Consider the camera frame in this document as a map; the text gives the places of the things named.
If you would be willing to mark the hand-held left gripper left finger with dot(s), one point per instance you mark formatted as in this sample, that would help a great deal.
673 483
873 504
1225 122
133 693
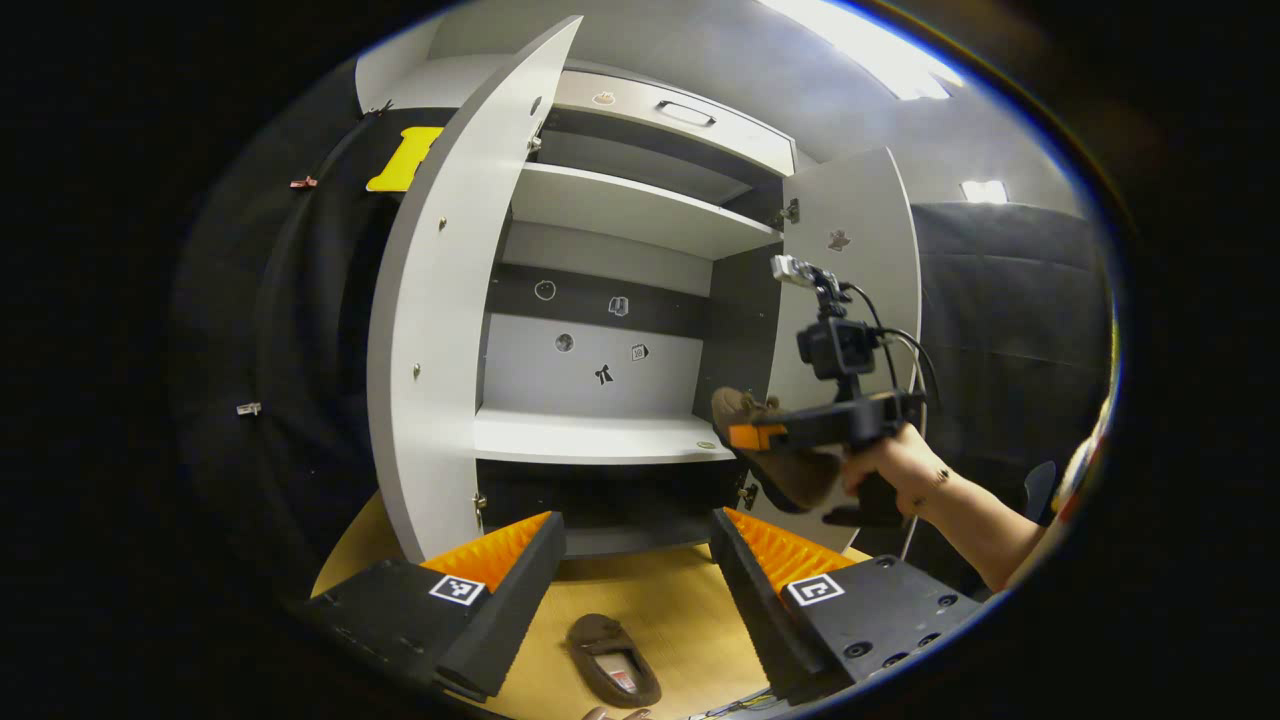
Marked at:
520 600

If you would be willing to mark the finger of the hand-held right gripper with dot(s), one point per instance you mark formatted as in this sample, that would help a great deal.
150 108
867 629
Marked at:
815 430

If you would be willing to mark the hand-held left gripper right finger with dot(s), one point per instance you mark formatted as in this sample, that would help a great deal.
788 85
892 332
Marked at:
760 610

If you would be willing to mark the brown fuzzy shoe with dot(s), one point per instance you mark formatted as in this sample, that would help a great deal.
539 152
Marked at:
610 655
790 480

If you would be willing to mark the white cabinet door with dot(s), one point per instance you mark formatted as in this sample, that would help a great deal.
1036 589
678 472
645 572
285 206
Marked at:
860 210
450 300

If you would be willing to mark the white shoe cabinet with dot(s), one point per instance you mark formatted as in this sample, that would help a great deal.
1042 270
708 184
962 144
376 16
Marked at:
530 370

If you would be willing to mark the metal door hinge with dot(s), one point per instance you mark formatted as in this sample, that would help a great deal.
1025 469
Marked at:
533 143
790 212

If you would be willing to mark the white cabinet shelf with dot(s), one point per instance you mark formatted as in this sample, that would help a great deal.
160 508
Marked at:
630 205
590 437

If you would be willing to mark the white cabinet drawer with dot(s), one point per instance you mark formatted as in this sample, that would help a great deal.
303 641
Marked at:
640 120

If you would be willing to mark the small ceiling light panel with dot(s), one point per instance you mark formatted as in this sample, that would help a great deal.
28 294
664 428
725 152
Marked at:
984 192

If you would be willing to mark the dark blue object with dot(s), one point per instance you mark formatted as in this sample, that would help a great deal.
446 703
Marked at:
1040 490

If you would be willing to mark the person's patterned clothing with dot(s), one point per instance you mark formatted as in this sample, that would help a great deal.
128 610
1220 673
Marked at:
1088 460

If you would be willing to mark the large ceiling light panel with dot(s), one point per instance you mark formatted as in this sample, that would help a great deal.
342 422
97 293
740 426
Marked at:
870 45

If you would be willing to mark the black cloth clip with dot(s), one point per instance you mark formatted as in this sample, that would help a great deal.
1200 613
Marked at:
378 108

